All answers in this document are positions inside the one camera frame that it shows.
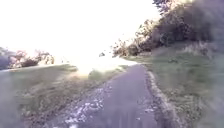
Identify grey asphalt path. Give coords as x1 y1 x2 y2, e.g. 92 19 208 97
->
44 63 161 128

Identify pale kerb strip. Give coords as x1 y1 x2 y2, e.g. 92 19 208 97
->
145 69 183 128

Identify grass verge with leaves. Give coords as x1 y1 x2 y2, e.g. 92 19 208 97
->
0 63 129 128

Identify grassy slope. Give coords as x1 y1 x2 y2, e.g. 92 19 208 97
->
124 41 224 128

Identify row of trees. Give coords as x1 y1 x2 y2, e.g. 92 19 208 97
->
111 0 224 58

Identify bushes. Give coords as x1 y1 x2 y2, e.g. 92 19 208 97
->
0 47 55 70

